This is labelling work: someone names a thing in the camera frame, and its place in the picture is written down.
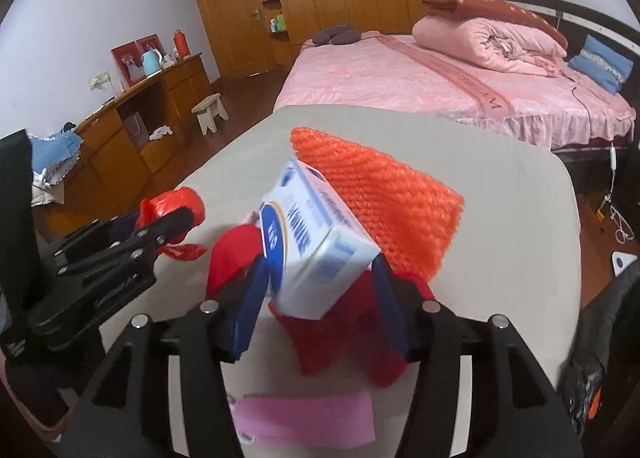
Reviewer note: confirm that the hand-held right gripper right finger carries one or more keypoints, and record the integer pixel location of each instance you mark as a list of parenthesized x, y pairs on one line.
[(390, 313)]

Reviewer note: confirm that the bed with pink sheet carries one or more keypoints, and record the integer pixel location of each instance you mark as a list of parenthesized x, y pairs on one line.
[(380, 73)]

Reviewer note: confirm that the light blue kettle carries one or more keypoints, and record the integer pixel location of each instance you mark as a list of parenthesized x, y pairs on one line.
[(151, 63)]

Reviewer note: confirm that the white crumpled cloth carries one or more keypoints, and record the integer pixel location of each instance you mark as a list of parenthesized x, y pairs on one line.
[(161, 133)]

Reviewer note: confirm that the red plastic bag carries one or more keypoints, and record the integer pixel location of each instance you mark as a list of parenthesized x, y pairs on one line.
[(170, 200)]

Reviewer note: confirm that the red cloth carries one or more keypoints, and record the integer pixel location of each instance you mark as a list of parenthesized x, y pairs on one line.
[(350, 348)]

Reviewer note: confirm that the blue scalloped cloth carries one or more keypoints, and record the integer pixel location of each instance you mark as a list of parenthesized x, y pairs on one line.
[(55, 150)]

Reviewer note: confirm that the pink folded quilt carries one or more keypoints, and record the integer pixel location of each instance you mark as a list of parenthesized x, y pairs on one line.
[(465, 38)]

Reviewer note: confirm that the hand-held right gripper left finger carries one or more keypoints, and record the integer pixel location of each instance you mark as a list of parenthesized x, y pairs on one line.
[(247, 313)]

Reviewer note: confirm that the pink cloth strip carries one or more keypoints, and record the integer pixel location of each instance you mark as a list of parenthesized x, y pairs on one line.
[(305, 418)]

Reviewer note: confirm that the small wooden stool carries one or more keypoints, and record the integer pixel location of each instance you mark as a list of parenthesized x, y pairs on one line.
[(210, 105)]

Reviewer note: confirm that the green bottle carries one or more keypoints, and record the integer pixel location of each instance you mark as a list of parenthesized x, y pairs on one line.
[(279, 19)]

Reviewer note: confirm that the wooden door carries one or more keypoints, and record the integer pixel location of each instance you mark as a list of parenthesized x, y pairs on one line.
[(235, 33)]

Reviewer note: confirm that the red photo frame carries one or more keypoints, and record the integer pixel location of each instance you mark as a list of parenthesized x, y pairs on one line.
[(127, 63), (150, 44)]

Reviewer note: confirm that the brown paper bag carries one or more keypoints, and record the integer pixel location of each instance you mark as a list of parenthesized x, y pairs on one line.
[(136, 130)]

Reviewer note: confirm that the white and blue cardboard box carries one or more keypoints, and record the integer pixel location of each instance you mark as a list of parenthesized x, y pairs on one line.
[(310, 258)]

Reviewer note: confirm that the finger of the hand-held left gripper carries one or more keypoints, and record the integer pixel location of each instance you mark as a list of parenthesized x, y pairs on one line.
[(90, 233), (150, 243)]

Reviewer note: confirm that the white wall socket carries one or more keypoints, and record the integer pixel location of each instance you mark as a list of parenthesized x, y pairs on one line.
[(99, 79)]

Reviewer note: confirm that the dark purple cloth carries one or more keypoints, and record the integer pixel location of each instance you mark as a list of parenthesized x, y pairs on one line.
[(335, 34)]

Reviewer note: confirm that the red patterned pillow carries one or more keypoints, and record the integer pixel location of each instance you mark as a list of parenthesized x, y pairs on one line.
[(500, 8)]

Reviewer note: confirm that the blue pillow with lace strip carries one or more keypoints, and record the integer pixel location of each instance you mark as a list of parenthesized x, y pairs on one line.
[(597, 60)]

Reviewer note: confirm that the orange knitted pad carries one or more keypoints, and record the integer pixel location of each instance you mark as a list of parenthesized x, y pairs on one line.
[(390, 198)]

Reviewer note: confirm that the red thermos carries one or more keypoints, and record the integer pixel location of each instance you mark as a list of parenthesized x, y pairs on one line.
[(182, 44)]

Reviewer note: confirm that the long wooden desk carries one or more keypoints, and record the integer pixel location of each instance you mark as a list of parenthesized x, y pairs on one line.
[(115, 153)]

